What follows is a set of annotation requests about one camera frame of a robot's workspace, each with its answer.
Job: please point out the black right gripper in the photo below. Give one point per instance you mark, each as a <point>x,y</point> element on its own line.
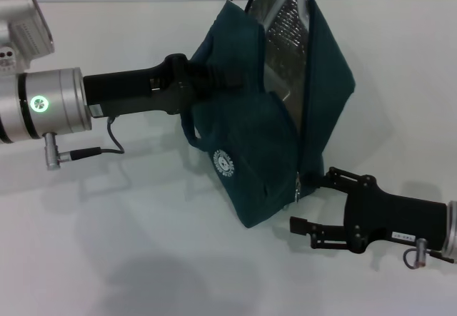
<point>392,216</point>

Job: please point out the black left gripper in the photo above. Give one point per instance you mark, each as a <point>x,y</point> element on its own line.
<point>135,91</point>

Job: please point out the dark teal insulated lunch bag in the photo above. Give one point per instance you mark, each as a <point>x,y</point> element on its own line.
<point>250,134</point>

